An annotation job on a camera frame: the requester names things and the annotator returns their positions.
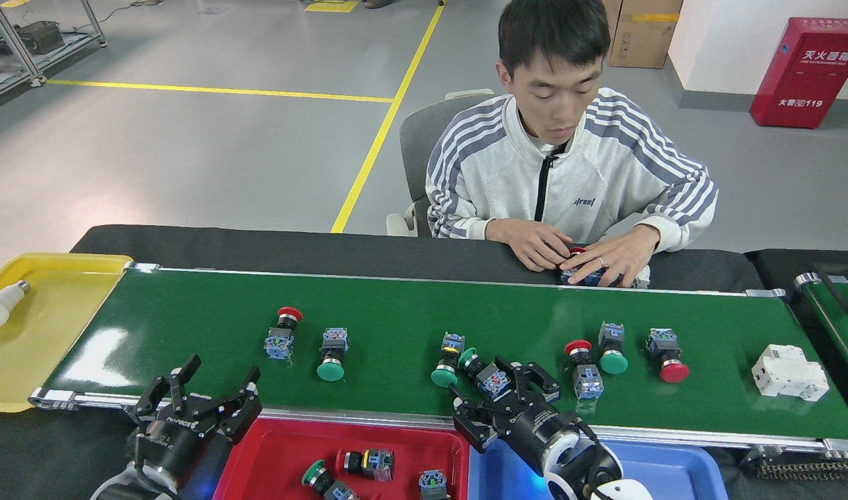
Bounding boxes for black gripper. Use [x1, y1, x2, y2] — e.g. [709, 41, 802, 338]
[125, 353, 263, 481]
[449, 356, 583, 476]

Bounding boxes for green mushroom push button switch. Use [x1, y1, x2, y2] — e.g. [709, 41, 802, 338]
[316, 327, 350, 383]
[301, 459, 360, 500]
[430, 331, 467, 389]
[457, 347, 513, 401]
[597, 322, 629, 376]

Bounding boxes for push button switch blue contacts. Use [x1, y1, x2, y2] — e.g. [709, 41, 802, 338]
[560, 267, 605, 288]

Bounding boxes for red plastic tray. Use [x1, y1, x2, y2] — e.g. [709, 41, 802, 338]
[212, 417, 471, 500]

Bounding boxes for long green conveyor belt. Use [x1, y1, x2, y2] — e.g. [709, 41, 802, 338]
[28, 262, 848, 456]

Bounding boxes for yellow plastic tray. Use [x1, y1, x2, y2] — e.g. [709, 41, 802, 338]
[0, 253, 134, 414]

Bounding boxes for blue plastic tray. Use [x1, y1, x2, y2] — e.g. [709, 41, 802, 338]
[467, 434, 729, 500]

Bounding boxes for short green conveyor belt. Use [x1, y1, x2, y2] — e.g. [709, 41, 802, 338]
[794, 272, 848, 397]

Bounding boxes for person's right hand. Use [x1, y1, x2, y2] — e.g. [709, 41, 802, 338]
[485, 217, 574, 273]

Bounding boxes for person's left hand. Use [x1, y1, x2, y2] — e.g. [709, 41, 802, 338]
[578, 224, 662, 288]

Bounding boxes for person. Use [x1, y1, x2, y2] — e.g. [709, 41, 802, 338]
[425, 0, 719, 252]

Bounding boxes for grey office chair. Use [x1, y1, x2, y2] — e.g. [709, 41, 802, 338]
[386, 89, 495, 238]

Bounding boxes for brown cardboard box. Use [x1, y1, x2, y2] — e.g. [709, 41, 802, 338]
[599, 0, 683, 69]

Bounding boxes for silver metal rack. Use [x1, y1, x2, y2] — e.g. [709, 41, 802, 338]
[0, 0, 107, 106]

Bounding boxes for black box on rack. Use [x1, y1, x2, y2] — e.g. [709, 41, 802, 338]
[14, 21, 65, 55]

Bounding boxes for red fire extinguisher cabinet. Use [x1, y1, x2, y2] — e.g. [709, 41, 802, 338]
[749, 17, 848, 130]

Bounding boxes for conveyor drive chain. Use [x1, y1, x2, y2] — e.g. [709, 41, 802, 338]
[740, 444, 848, 481]

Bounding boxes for black metal bracket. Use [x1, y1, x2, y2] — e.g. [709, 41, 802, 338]
[811, 262, 848, 315]

